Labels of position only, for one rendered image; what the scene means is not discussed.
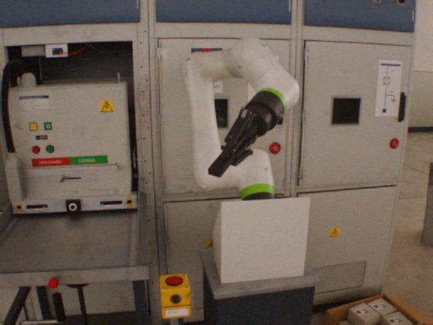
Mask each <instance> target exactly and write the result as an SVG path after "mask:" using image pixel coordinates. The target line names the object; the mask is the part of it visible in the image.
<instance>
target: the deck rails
mask: <svg viewBox="0 0 433 325"><path fill-rule="evenodd" d="M22 215H23V214H14V213H13V209H12V202H11V203H9V205H8V206H7V207H6V208H5V210H4V211H3V212H2V213H1V214H0V246H1V245H2V243H3V242H4V240H5V239H6V237H7V236H8V235H9V233H10V232H11V230H12V229H13V227H14V226H15V224H16V223H17V222H18V221H19V219H20V218H21V216H22ZM129 247H130V249H129V259H128V266H139V265H141V250H140V249H141V194H140V193H139V183H138V207H135V208H132V209H131V230H130V240H129Z"/></svg>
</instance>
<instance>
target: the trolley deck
mask: <svg viewBox="0 0 433 325"><path fill-rule="evenodd" d="M130 230H131V208H124V209H113V210H105V209H103V210H83V211H80V212H74V211H71V212H66V211H62V212H52V213H47V212H43V213H33V214H23V215H22V216H21V218H20V219H19V221H18V222H17V223H16V224H15V226H14V227H13V229H12V230H11V232H10V233H9V235H8V236H7V237H6V239H5V240H4V242H3V243H2V245H1V246H0V288H2V287H4V288H7V287H20V286H21V287H26V286H31V287H32V286H48V281H49V280H50V279H51V278H54V277H56V279H57V280H58V282H59V284H58V285H62V286H63V285H70V284H73V285H76V284H90V283H97V282H98V283H103V282H123V281H138V280H145V279H150V271H149V243H148V215H147V195H146V193H143V194H141V249H140V250H141V265H139V266H128V259H129V249H130V247H129V240H130Z"/></svg>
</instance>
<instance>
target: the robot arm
mask: <svg viewBox="0 0 433 325"><path fill-rule="evenodd" d="M180 71H181V74H182V79H183V83H184V85H185V89H186V96H187V99H188V108H189V117H190V124H191V132H192V144H193V180H194V182H195V184H196V185H197V186H198V187H199V188H200V189H201V190H205V191H208V192H210V191H218V190H229V189H235V188H237V189H239V191H240V196H241V199H242V200H269V199H283V198H289V197H279V196H275V187H274V179H273V174H272V171H271V164H270V159H269V156H268V153H267V152H265V151H264V150H261V149H251V145H253V144H254V143H255V140H256V138H258V137H261V136H263V135H265V134H266V133H267V132H269V131H270V130H272V129H273V128H274V127H275V126H276V125H277V123H279V120H280V119H281V118H283V117H284V114H285V112H286V111H287V110H289V109H290V108H291V107H294V106H295V104H296V103H297V101H298V96H299V86H298V83H297V82H296V80H295V79H294V77H293V76H292V75H291V74H290V73H289V72H287V71H286V70H285V69H284V68H283V66H282V65H281V64H280V63H279V62H278V61H277V60H276V58H275V57H274V55H273V54H272V52H271V51H270V50H269V49H268V47H267V46H266V44H265V43H264V42H262V41H261V40H260V39H258V38H257V37H253V36H247V37H244V38H242V39H239V40H238V41H236V43H235V44H234V45H233V47H231V48H229V49H225V50H218V51H212V52H204V53H191V54H190V55H187V56H186V57H185V58H184V59H183V61H182V63H181V66H180ZM234 78H244V79H245V80H246V81H247V82H248V83H249V85H251V86H252V87H253V89H254V90H255V91H256V92H257V93H256V95H255V96H254V97H253V98H252V99H250V100H249V102H248V103H247V104H246V105H245V107H241V110H240V113H239V115H238V117H237V119H236V121H235V122H234V124H233V126H232V127H231V129H230V130H229V132H228V133H227V136H226V138H225V140H224V141H225V143H226V145H225V146H224V145H220V138H219V134H218V130H217V120H216V113H215V107H214V96H213V84H214V83H215V82H216V81H217V80H221V79H234ZM222 150H223V151H222Z"/></svg>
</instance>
